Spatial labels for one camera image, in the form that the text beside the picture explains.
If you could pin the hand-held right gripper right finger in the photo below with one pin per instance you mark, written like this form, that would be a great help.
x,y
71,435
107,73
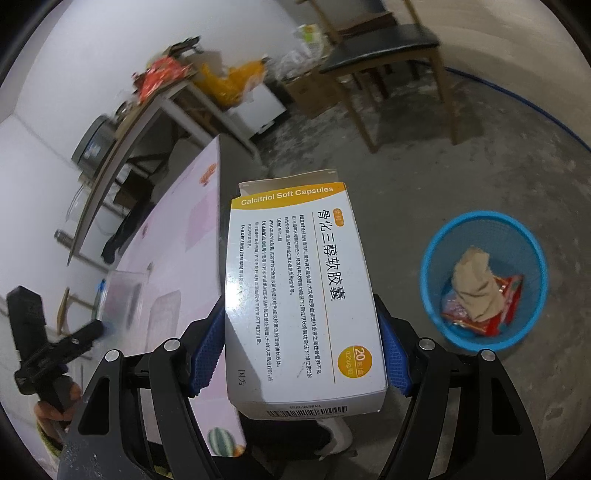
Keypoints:
x,y
395,360

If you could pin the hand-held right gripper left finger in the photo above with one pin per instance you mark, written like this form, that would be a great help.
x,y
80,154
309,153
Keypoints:
x,y
207,350

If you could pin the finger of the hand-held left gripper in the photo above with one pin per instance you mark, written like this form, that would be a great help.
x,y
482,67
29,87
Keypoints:
x,y
87,336

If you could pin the clear plastic container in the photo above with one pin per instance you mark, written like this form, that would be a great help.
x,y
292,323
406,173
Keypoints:
x,y
124,300

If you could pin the red barcode snack wrapper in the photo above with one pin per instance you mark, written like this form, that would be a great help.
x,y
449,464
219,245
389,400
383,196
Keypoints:
x,y
455,314

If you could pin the blue mesh trash bin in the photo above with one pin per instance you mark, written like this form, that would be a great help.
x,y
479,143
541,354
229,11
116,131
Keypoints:
x,y
438,277

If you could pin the white and yellow medicine box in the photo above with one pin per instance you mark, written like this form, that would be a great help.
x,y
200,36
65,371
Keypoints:
x,y
300,300

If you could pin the tan paper towel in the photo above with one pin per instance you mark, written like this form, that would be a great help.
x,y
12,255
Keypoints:
x,y
478,286

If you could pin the person's left hand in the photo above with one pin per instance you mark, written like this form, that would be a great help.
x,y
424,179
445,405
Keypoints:
x,y
53,422

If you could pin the light wooden chair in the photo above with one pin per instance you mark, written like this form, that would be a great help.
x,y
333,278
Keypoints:
x,y
69,304

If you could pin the dark bottle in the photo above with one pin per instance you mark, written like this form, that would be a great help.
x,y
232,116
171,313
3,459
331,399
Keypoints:
x,y
64,240

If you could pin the clear plastic bowl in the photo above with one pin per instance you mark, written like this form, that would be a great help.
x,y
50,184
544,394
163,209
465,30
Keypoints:
x,y
78,203

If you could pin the wooden side table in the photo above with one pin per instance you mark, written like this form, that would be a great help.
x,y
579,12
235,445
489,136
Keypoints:
x,y
129,152

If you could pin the white sack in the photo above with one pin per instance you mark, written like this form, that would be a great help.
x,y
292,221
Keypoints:
x,y
184,161

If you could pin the grey cooker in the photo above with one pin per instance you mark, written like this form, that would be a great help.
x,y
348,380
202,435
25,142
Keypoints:
x,y
92,143

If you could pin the white chest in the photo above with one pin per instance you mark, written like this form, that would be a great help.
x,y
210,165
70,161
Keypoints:
x,y
261,113

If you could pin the red orange bag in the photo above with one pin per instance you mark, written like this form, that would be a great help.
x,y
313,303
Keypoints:
x,y
161,76

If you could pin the yellow plastic bag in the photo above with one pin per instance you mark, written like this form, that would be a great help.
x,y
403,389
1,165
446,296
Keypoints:
x,y
231,81

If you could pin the cardboard box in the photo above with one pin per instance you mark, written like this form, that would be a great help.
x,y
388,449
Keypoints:
x,y
309,94

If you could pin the wooden chair with black seat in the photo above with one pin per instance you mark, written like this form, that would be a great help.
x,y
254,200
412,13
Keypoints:
x,y
383,46

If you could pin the clear plastic bags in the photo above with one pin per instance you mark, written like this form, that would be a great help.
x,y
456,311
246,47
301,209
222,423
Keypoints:
x,y
302,46

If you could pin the wooden chair with dark seat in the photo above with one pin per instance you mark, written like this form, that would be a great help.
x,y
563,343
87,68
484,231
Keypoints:
x,y
351,11

